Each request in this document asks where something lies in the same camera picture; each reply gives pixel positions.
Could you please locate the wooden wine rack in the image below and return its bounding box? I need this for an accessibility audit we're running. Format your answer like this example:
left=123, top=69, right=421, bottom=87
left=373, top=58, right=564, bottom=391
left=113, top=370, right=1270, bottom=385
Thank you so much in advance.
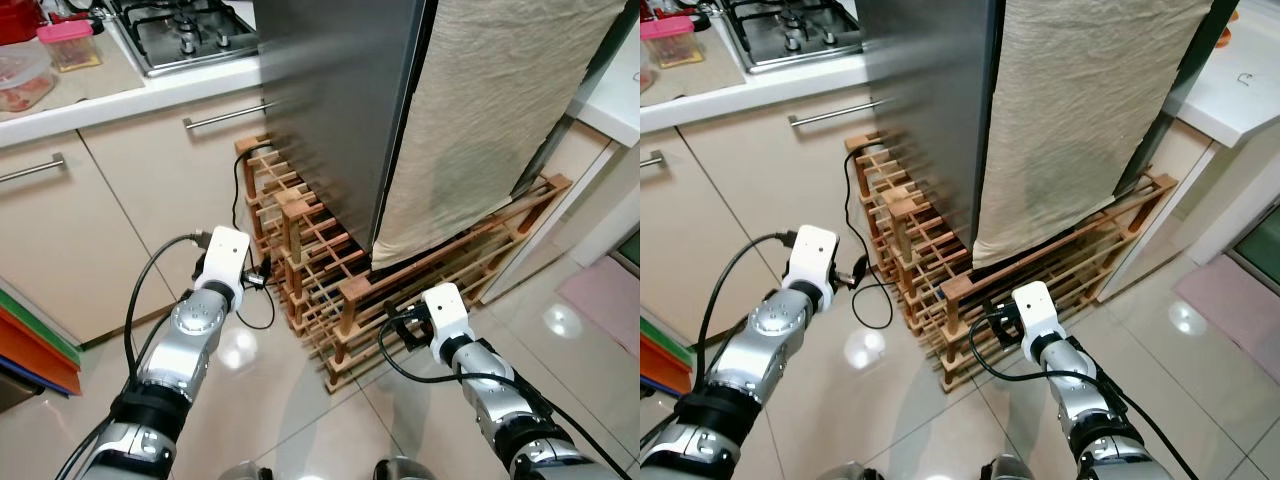
left=845, top=133, right=1181, bottom=393
left=235, top=135, right=573, bottom=393

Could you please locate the beige kitchen cabinet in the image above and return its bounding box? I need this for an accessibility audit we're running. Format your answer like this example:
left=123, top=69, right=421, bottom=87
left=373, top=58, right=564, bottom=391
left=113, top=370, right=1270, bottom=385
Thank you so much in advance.
left=0, top=85, right=276, bottom=346
left=640, top=85, right=881, bottom=346

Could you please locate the grey right robot foot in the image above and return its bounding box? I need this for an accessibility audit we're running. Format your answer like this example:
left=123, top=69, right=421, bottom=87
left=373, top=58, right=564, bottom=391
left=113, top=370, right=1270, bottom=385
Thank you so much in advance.
left=373, top=455, right=438, bottom=480
left=983, top=455, right=1044, bottom=480

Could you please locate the tall grey steel cabinet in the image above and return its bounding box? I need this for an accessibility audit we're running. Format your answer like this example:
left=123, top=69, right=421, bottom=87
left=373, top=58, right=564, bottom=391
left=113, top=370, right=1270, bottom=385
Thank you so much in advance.
left=250, top=0, right=641, bottom=276
left=855, top=0, right=1241, bottom=271

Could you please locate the green cutting board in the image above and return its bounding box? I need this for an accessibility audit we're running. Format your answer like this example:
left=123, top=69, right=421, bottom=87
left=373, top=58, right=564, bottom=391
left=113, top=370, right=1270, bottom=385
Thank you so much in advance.
left=640, top=315, right=696, bottom=369
left=0, top=287, right=81, bottom=366

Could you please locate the pink floor mat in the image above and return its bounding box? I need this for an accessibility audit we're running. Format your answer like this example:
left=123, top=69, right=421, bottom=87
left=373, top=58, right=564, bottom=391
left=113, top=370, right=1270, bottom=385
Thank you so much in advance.
left=1175, top=253, right=1280, bottom=386
left=555, top=255, right=641, bottom=353

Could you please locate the orange cutting board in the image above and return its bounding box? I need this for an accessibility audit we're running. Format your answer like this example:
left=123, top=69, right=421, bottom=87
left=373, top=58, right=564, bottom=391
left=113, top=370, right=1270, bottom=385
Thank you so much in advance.
left=640, top=330, right=693, bottom=394
left=0, top=303, right=83, bottom=393

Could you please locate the beige cloth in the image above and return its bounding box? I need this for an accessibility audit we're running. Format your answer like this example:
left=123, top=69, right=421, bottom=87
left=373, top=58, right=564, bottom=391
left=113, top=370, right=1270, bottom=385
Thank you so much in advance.
left=972, top=0, right=1216, bottom=269
left=370, top=0, right=629, bottom=271

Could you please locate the white side cabinet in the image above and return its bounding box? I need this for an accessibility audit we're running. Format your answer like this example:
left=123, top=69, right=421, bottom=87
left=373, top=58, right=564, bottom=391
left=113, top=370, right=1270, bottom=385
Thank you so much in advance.
left=480, top=25, right=641, bottom=306
left=1095, top=0, right=1280, bottom=301

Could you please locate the beige counter mat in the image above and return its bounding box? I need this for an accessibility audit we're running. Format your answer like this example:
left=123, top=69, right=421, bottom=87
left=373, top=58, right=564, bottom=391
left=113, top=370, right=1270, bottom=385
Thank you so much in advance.
left=0, top=30, right=151, bottom=121
left=640, top=30, right=756, bottom=106

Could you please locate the steel gas hob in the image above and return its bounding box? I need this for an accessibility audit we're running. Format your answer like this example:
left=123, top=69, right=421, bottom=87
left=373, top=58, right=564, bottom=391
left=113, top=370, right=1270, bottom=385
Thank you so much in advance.
left=720, top=0, right=869, bottom=73
left=105, top=0, right=263, bottom=79

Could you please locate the clear plastic food container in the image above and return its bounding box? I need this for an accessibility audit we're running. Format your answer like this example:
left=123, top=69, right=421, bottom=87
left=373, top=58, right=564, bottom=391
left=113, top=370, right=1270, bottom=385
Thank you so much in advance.
left=0, top=40, right=56, bottom=113

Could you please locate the small pink-lid container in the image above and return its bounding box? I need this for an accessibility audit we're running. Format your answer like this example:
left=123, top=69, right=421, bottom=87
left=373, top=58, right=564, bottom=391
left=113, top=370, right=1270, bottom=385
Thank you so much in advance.
left=37, top=18, right=104, bottom=73
left=640, top=15, right=699, bottom=69

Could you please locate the red coffee machine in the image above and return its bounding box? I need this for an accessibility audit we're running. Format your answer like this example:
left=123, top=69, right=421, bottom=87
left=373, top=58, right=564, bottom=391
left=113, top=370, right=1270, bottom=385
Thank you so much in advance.
left=0, top=0, right=46, bottom=46

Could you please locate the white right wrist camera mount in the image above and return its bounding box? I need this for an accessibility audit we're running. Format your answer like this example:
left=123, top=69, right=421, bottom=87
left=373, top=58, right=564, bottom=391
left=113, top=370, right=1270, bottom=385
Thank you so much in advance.
left=1012, top=280, right=1063, bottom=363
left=420, top=282, right=476, bottom=363

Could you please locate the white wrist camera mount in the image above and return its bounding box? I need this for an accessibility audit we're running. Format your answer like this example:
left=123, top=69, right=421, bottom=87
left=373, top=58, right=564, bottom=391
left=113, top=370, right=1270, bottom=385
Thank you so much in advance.
left=1012, top=280, right=1063, bottom=363
left=782, top=225, right=841, bottom=311
left=192, top=225, right=253, bottom=311
left=420, top=282, right=476, bottom=363

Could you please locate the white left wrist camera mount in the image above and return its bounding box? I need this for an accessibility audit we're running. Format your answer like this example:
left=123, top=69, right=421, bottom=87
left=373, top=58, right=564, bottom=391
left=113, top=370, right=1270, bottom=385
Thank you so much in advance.
left=782, top=225, right=841, bottom=311
left=192, top=225, right=253, bottom=311

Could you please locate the black floor power cable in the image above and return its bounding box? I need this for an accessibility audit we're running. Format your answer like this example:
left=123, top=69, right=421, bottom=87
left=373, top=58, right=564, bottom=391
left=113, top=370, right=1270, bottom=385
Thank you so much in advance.
left=842, top=140, right=896, bottom=331
left=232, top=140, right=276, bottom=331

